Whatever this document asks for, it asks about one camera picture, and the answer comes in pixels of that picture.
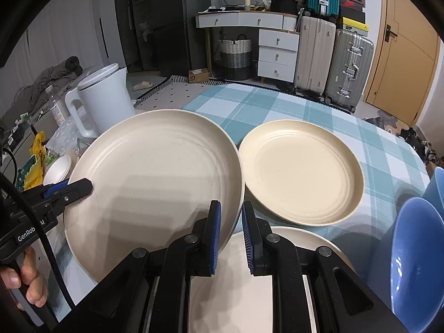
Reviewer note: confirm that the woven laundry basket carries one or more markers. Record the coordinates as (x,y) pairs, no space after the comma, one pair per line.
(236,59)

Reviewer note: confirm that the large cream plate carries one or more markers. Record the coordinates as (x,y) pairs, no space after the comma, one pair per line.
(145,180)

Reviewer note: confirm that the dark grey refrigerator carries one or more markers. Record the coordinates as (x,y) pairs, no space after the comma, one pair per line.
(163,24)

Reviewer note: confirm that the beige suitcase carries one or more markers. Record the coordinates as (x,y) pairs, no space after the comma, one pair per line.
(314,55)

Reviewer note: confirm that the small open cardboard box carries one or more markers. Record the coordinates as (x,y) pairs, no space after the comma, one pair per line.
(198,76)

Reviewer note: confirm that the grey clothing pile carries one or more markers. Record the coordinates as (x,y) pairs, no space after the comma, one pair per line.
(45,83)

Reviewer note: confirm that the beige slipper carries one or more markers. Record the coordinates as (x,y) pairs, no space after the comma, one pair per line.
(143,85)

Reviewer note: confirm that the clear water bottle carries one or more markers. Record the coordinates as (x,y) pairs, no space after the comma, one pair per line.
(55,109)

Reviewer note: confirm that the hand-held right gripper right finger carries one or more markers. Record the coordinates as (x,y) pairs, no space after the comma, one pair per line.
(248,239)

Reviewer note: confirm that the red and black shoe box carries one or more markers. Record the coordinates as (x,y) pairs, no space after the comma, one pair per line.
(352,7)

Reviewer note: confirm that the light blue bowl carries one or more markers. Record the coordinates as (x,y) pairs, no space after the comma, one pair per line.
(435,190)

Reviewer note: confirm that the white electric kettle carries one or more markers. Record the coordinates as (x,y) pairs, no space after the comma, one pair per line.
(104,104)

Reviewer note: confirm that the yellow plastic bag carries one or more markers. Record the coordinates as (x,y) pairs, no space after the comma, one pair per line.
(36,166)

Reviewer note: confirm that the grey door mat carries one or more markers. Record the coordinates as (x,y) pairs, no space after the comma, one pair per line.
(386,118)

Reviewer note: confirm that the clear plastic packaging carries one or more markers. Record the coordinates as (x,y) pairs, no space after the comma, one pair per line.
(66,138)

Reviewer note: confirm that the silver suitcase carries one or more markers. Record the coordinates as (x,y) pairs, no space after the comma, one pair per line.
(350,62)

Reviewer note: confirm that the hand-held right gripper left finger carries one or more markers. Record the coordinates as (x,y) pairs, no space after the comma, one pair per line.
(216,236)

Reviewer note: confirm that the white bottle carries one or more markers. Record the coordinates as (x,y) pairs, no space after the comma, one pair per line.
(247,1)

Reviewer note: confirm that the white dressing table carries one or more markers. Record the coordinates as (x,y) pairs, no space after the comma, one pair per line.
(277,59)

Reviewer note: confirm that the person's left hand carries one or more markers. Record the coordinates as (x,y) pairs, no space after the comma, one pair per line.
(34,288)

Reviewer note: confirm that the white plate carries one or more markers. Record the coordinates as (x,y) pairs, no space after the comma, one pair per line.
(305,239)

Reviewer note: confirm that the yellow and black shoe box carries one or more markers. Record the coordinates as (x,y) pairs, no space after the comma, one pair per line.
(352,24)

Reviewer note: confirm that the large blue bowl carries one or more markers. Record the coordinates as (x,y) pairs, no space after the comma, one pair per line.
(416,256)

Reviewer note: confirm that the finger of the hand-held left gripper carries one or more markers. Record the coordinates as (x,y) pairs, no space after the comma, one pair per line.
(59,189)

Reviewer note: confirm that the teal plaid tablecloth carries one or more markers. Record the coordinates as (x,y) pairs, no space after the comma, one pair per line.
(277,104)

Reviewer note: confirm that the wooden door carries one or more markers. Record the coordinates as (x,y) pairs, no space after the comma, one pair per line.
(409,59)

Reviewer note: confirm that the white disposable bowl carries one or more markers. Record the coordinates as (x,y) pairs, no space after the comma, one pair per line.
(57,170)

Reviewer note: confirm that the medium cream plate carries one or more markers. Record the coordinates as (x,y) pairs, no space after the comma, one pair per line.
(298,173)

